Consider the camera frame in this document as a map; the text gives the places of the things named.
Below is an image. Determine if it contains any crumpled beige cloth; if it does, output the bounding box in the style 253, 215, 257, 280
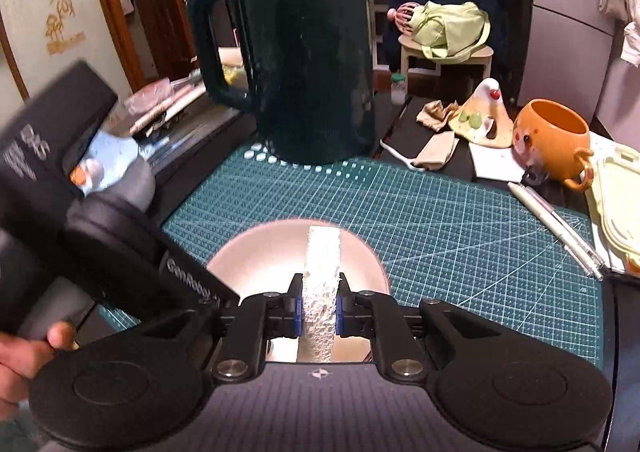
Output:
416, 100, 459, 133

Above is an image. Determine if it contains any black binder clip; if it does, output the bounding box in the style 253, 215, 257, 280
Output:
521, 168, 549, 189

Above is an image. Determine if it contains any white cone ornament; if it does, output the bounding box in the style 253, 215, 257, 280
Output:
447, 78, 514, 149

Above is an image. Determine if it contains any light green bag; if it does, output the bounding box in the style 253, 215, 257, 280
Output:
410, 2, 492, 64

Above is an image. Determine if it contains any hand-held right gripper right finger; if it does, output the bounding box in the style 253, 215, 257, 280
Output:
334, 273, 501, 380

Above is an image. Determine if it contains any light green container lid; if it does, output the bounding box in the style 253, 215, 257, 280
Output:
584, 144, 640, 279

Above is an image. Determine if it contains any beige stick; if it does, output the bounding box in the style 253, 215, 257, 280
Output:
129, 82, 207, 136

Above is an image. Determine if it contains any white paper sheet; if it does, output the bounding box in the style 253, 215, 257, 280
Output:
469, 142, 527, 183

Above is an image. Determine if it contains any wooden stool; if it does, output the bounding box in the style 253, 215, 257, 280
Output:
397, 34, 494, 83

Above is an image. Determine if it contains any dark green kettle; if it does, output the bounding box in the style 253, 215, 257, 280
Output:
186, 0, 382, 167

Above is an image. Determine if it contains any plastic-wrapped package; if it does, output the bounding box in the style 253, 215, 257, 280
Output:
124, 78, 174, 119

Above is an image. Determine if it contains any pink head massager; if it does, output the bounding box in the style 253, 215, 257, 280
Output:
387, 3, 419, 37

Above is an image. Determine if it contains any grey cabinet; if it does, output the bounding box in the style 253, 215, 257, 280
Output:
519, 0, 640, 133

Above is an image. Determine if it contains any white pen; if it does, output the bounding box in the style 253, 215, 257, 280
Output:
507, 182, 597, 281
520, 184, 605, 279

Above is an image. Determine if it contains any orange face mug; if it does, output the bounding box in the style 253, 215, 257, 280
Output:
512, 99, 597, 193

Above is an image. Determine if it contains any green cutting mat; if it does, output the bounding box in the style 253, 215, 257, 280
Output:
100, 142, 607, 384

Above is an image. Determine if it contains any person's left hand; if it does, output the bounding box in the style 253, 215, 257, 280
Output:
0, 322, 77, 420

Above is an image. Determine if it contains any round porous sponge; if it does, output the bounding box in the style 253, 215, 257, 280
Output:
300, 226, 342, 364

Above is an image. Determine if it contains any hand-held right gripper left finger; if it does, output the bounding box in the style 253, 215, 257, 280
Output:
135, 273, 304, 381

